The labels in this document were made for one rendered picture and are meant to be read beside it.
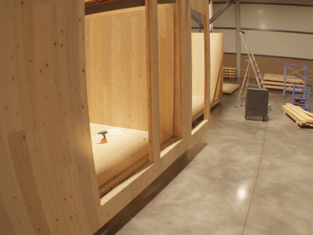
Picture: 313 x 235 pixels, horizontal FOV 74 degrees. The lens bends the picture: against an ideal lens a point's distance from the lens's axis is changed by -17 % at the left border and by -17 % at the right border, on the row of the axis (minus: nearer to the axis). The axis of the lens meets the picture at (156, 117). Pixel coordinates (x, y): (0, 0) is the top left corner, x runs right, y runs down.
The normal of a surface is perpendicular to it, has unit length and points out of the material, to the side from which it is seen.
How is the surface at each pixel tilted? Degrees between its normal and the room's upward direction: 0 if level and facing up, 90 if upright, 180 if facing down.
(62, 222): 90
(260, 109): 90
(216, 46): 90
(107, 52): 90
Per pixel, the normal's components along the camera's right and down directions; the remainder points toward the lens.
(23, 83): 0.89, 0.11
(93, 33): -0.44, 0.21
